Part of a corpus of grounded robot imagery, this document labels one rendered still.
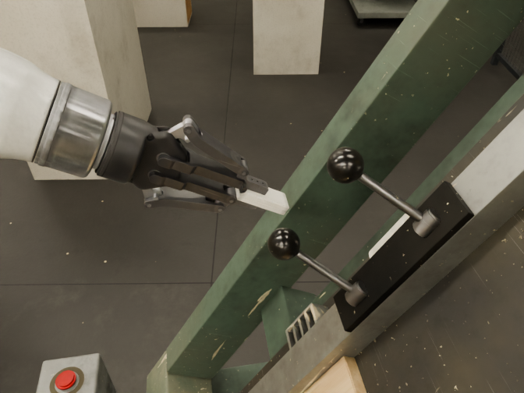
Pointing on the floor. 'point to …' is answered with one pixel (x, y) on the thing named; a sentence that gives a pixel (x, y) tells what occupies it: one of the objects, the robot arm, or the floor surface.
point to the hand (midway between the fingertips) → (261, 196)
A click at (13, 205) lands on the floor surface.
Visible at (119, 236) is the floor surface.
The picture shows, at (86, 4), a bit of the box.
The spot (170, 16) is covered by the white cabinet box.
